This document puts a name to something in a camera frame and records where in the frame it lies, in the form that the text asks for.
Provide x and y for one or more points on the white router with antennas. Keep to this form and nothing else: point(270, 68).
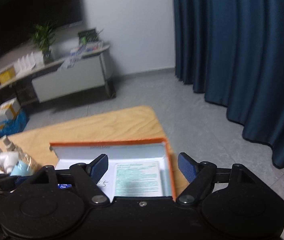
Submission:
point(28, 62)

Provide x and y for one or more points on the white TV cabinet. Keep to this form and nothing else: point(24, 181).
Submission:
point(48, 82)

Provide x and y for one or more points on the blue plastic bag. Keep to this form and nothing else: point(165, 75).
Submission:
point(10, 127)

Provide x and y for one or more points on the black green display box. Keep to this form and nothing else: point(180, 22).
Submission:
point(87, 36)

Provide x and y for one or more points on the clear liquid refill bottle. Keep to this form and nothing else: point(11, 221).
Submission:
point(22, 157)

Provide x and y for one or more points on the potted green plant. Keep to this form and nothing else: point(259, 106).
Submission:
point(42, 39)

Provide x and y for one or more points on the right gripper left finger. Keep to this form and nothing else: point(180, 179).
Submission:
point(86, 178)

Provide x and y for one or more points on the dark blue curtain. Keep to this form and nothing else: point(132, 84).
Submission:
point(232, 51)

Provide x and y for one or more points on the orange white shallow box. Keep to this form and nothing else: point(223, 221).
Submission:
point(123, 151)

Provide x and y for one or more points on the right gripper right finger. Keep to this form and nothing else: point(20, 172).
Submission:
point(201, 178)

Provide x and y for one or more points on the black wall television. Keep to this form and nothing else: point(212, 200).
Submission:
point(19, 17)

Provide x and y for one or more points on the white plug-in vaporizer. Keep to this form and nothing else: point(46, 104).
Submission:
point(8, 160)

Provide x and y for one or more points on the toothpick jar light blue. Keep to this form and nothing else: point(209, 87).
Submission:
point(22, 169)

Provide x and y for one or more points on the white yellow cardboard carton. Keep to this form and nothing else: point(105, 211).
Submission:
point(9, 110)

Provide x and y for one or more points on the yellow cardboard box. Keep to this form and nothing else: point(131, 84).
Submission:
point(7, 74)

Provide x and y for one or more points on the clear box of small items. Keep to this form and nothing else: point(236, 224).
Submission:
point(83, 48)

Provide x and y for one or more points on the green text paper box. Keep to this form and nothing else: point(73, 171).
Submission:
point(139, 179)

